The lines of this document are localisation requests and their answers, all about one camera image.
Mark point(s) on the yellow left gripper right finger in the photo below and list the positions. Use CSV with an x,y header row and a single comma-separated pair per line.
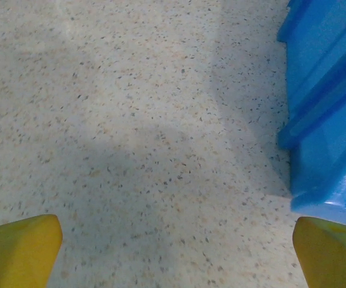
x,y
335,258

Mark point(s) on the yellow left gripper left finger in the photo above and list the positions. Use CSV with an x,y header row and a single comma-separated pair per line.
x,y
13,255

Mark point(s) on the blue three-compartment plastic bin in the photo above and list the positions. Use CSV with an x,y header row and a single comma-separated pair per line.
x,y
326,90

